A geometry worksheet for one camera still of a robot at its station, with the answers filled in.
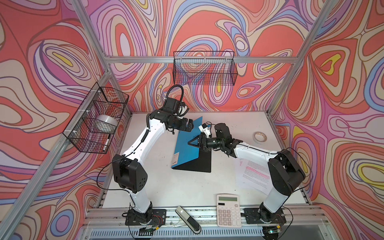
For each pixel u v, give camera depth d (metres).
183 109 0.68
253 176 0.86
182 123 0.73
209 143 0.75
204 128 0.79
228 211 0.74
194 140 0.75
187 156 0.82
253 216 0.73
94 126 0.72
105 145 0.72
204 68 0.97
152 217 0.73
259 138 1.03
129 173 0.45
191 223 0.68
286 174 0.47
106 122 0.70
